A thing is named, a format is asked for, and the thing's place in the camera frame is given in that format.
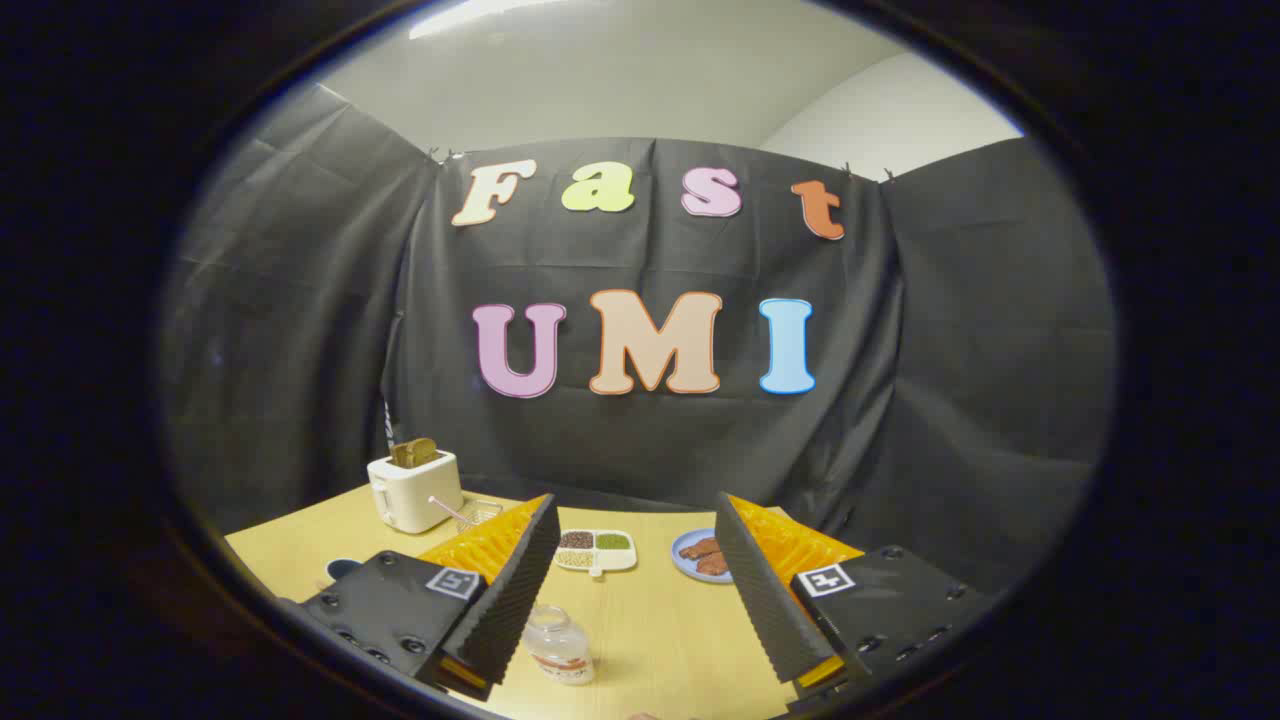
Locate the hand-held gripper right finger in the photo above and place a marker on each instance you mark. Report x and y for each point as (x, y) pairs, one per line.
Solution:
(770, 600)

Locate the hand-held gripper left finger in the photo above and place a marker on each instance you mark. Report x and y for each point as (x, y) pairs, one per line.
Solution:
(510, 600)

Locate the clear plastic juice bottle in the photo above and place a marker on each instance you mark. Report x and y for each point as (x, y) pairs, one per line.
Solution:
(560, 645)

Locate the brown cookie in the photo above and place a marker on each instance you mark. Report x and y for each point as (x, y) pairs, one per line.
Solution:
(700, 548)
(714, 565)

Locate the blue plate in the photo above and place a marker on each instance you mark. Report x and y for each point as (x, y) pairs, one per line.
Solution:
(686, 566)

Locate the white divided bean dish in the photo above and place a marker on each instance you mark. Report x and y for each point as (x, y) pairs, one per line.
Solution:
(595, 552)

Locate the pink striped straw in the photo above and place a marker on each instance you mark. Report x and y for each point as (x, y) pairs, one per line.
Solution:
(447, 509)

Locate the wooden table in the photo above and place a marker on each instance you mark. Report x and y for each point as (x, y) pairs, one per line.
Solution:
(660, 620)

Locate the white toaster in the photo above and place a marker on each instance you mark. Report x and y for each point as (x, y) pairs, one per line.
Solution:
(415, 495)

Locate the brown toast slice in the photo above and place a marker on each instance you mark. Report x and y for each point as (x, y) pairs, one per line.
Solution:
(414, 453)

